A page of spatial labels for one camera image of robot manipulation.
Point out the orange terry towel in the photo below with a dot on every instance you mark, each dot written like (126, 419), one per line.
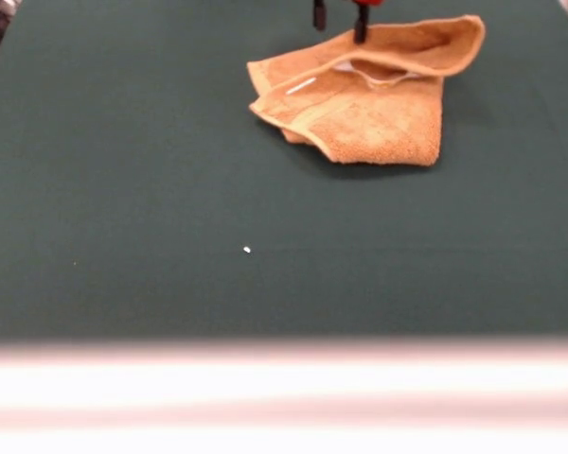
(383, 123)

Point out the white blurred foreground edge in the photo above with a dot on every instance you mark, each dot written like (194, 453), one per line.
(284, 397)

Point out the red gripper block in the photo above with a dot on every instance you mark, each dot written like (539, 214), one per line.
(365, 2)

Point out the dark green table cloth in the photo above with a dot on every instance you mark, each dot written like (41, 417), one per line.
(123, 189)

